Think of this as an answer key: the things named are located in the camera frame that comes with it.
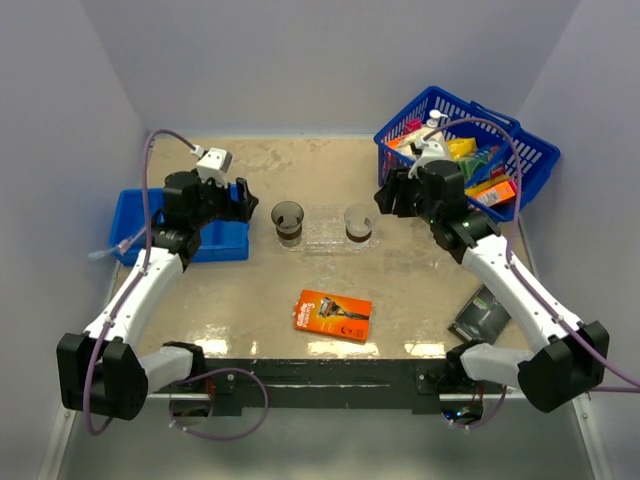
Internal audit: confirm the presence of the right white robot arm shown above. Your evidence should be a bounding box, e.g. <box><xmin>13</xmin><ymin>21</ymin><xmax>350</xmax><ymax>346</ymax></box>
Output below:
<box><xmin>374</xmin><ymin>160</ymin><xmax>610</xmax><ymax>413</ymax></box>

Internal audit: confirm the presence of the green sponge pack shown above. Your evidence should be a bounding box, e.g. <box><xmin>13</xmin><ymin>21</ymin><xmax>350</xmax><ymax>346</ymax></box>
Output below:
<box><xmin>456</xmin><ymin>146</ymin><xmax>499</xmax><ymax>181</ymax></box>

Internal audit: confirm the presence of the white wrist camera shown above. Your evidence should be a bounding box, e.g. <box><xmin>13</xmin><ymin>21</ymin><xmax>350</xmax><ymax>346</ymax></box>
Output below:
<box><xmin>408</xmin><ymin>138</ymin><xmax>451</xmax><ymax>179</ymax></box>
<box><xmin>191</xmin><ymin>145</ymin><xmax>233</xmax><ymax>188</ymax></box>

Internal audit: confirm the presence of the dark smoked plastic cup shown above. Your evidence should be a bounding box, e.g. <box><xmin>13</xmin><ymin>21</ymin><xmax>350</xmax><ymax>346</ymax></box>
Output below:
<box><xmin>271</xmin><ymin>201</ymin><xmax>304</xmax><ymax>247</ymax></box>

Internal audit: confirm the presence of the clear textured acrylic tray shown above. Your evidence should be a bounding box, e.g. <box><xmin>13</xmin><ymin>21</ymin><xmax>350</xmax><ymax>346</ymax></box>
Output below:
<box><xmin>275</xmin><ymin>209</ymin><xmax>380</xmax><ymax>255</ymax></box>

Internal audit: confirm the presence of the black green razor package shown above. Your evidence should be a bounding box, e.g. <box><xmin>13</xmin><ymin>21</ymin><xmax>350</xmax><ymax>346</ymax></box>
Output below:
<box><xmin>448</xmin><ymin>286</ymin><xmax>511</xmax><ymax>345</ymax></box>

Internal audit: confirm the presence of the small red box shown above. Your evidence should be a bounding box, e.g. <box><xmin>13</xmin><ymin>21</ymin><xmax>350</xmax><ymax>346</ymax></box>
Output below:
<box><xmin>403</xmin><ymin>118</ymin><xmax>422</xmax><ymax>134</ymax></box>

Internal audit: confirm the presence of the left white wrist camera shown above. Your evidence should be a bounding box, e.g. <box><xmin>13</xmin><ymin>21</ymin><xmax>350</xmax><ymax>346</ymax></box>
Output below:
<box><xmin>191</xmin><ymin>145</ymin><xmax>233</xmax><ymax>188</ymax></box>

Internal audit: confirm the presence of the white pump bottle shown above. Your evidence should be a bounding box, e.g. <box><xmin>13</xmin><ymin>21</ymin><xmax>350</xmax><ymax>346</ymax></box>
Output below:
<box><xmin>426</xmin><ymin>109</ymin><xmax>449</xmax><ymax>129</ymax></box>

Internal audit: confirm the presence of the blue plastic bin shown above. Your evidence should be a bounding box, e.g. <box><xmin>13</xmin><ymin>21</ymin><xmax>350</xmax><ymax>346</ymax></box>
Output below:
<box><xmin>108</xmin><ymin>189</ymin><xmax>249</xmax><ymax>266</ymax></box>

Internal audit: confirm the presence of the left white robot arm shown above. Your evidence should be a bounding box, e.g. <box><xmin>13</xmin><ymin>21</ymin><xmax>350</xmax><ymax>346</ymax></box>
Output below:
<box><xmin>56</xmin><ymin>170</ymin><xmax>259</xmax><ymax>420</ymax></box>

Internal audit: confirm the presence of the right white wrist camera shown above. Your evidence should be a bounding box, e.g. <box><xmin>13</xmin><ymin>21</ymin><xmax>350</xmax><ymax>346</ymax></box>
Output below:
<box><xmin>408</xmin><ymin>138</ymin><xmax>451</xmax><ymax>179</ymax></box>

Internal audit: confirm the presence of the pink wrapped toothbrush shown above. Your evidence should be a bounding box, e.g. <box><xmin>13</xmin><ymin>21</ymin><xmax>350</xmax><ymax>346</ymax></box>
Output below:
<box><xmin>87</xmin><ymin>228</ymin><xmax>145</xmax><ymax>261</ymax></box>

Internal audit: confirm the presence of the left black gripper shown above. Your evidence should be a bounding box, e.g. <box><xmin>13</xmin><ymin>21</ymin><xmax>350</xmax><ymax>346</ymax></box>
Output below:
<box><xmin>191</xmin><ymin>172</ymin><xmax>257</xmax><ymax>229</ymax></box>

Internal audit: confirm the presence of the yellow sponge pack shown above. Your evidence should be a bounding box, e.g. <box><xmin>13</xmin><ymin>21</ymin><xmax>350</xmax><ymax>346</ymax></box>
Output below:
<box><xmin>446</xmin><ymin>137</ymin><xmax>477</xmax><ymax>160</ymax></box>

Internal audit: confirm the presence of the black aluminium base frame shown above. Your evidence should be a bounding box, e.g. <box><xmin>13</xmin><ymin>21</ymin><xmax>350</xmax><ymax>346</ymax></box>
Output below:
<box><xmin>62</xmin><ymin>349</ymin><xmax>596</xmax><ymax>431</ymax></box>

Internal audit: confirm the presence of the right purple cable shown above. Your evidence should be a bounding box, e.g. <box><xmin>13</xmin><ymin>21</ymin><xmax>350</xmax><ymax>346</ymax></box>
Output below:
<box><xmin>424</xmin><ymin>117</ymin><xmax>640</xmax><ymax>431</ymax></box>

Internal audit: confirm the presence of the orange razor box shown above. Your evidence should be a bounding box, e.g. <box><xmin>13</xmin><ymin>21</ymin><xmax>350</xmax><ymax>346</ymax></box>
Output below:
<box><xmin>293</xmin><ymin>289</ymin><xmax>373</xmax><ymax>344</ymax></box>

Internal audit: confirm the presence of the blue shopping basket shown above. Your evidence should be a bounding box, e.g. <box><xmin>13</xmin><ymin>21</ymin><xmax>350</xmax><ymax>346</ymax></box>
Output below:
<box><xmin>373</xmin><ymin>85</ymin><xmax>561</xmax><ymax>248</ymax></box>

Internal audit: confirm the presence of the orange pink box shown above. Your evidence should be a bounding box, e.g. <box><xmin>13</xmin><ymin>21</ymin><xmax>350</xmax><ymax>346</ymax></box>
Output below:
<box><xmin>466</xmin><ymin>179</ymin><xmax>517</xmax><ymax>207</ymax></box>

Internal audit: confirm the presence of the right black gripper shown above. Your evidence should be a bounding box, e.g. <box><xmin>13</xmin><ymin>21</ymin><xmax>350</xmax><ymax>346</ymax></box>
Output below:
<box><xmin>374</xmin><ymin>166</ymin><xmax>441</xmax><ymax>225</ymax></box>

